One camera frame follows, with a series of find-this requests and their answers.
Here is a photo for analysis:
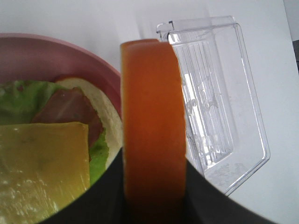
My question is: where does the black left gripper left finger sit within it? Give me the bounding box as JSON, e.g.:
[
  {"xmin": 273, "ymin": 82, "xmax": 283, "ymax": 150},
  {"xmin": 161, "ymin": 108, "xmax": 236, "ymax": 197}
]
[{"xmin": 42, "ymin": 149, "xmax": 128, "ymax": 224}]

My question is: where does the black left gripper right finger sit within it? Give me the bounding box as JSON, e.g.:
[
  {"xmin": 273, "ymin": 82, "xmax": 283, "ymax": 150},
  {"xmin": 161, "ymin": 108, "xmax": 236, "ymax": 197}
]
[{"xmin": 184, "ymin": 162, "xmax": 269, "ymax": 224}]

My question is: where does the yellow cheese slice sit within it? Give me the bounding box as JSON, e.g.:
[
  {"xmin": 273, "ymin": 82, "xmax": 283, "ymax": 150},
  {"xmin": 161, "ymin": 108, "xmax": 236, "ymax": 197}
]
[{"xmin": 0, "ymin": 122, "xmax": 90, "ymax": 224}]

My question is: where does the white bread slice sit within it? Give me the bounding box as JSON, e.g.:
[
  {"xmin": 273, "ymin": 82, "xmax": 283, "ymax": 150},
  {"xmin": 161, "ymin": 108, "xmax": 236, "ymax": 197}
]
[{"xmin": 55, "ymin": 77, "xmax": 123, "ymax": 168}]

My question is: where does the bacon strip front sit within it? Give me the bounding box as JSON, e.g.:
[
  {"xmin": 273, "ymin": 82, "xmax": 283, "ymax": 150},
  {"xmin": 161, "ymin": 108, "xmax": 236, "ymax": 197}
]
[{"xmin": 31, "ymin": 87, "xmax": 104, "ymax": 147}]

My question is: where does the green lettuce leaf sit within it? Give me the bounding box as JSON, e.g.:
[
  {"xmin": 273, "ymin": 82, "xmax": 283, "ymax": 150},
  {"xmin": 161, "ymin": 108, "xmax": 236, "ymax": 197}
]
[{"xmin": 0, "ymin": 80, "xmax": 108, "ymax": 184}]

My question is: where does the clear right plastic container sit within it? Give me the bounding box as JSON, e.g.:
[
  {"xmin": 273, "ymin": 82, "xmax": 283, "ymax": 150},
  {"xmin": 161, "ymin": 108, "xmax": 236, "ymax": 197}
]
[{"xmin": 156, "ymin": 16, "xmax": 271, "ymax": 195}]

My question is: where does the pink round plate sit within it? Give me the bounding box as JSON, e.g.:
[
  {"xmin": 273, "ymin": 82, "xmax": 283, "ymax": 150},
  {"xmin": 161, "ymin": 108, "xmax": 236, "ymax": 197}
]
[{"xmin": 0, "ymin": 33, "xmax": 121, "ymax": 114}]

